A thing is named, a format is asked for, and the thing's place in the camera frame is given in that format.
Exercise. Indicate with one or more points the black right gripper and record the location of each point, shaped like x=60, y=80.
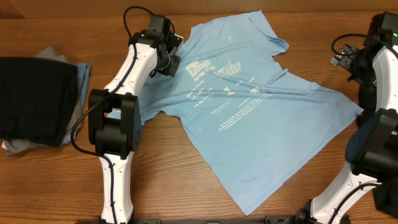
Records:
x=364, y=101

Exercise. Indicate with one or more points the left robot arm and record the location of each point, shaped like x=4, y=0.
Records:
x=114, y=121

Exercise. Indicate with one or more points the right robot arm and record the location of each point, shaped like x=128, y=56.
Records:
x=371, y=152

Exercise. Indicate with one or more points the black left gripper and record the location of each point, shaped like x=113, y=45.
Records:
x=172, y=70

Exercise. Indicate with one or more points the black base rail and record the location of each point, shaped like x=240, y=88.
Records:
x=266, y=220

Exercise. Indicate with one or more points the black t-shirt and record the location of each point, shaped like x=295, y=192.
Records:
x=385, y=199

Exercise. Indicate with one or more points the light blue printed t-shirt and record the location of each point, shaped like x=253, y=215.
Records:
x=254, y=123

